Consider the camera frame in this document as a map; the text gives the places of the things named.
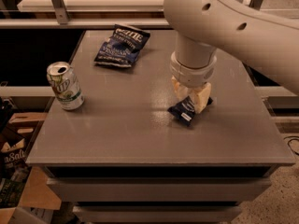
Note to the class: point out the blue kettle chips bag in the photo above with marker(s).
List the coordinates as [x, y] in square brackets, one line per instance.
[122, 48]

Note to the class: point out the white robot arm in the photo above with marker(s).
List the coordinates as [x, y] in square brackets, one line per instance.
[268, 43]

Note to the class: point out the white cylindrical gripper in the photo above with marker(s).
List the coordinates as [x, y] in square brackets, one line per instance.
[192, 73]

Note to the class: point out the blue rxbar blueberry bar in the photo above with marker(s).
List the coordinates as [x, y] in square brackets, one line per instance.
[183, 111]

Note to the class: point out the cardboard box with items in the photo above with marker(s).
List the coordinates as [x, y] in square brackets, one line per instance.
[24, 195]

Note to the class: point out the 7up soda can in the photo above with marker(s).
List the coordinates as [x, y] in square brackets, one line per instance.
[64, 82]

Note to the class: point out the grey drawer cabinet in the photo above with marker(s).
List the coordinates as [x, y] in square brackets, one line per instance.
[123, 158]

